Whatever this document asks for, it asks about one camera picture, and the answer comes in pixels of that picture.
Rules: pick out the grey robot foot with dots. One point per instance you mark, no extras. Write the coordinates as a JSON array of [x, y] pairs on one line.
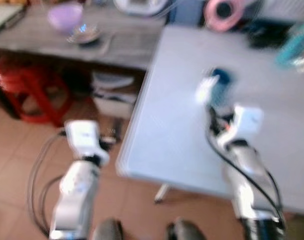
[[108, 231], [186, 231]]

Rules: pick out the grey wooden bench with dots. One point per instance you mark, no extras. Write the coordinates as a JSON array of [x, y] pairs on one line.
[[127, 47]]

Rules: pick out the white table leg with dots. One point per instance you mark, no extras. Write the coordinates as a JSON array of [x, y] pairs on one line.
[[162, 193]]

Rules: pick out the pink round roll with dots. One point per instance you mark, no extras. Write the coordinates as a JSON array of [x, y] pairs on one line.
[[212, 17]]

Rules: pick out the grey right robot foot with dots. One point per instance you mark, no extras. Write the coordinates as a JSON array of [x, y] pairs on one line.
[[186, 231]]

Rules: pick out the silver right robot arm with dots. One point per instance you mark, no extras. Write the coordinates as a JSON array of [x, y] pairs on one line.
[[249, 185]]

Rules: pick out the grey left robot foot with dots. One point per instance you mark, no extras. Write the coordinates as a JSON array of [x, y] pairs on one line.
[[108, 231]]

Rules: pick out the black bag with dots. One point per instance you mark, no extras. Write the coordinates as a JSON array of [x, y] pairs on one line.
[[267, 35]]

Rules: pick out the shiny glass dish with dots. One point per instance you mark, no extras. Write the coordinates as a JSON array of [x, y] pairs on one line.
[[84, 35]]

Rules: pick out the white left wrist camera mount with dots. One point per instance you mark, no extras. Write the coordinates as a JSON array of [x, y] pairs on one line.
[[84, 137]]

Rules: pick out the blue and white cup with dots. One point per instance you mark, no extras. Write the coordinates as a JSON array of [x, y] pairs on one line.
[[218, 87]]

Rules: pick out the white round appliance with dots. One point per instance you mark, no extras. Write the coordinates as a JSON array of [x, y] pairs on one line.
[[141, 6]]

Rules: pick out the blue box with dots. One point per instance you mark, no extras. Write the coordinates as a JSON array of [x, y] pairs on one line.
[[184, 12]]

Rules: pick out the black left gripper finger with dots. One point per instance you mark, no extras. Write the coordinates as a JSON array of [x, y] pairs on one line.
[[117, 131]]

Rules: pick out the purple plastic bowl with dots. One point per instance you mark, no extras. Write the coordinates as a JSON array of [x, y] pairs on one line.
[[65, 17]]

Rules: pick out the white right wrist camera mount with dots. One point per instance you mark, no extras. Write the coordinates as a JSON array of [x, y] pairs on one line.
[[244, 122]]

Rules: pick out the white storage box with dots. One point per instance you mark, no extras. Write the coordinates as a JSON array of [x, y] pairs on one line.
[[112, 97]]

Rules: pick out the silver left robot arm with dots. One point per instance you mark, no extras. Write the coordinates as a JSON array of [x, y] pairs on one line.
[[74, 197]]

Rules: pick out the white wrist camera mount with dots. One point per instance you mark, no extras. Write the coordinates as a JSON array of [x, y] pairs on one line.
[[244, 122], [84, 137]]

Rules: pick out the teal plastic bottle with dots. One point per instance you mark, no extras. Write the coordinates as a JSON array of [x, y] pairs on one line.
[[294, 45]]

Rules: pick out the red plastic stool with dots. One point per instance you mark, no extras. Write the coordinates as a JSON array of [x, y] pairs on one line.
[[27, 82]]

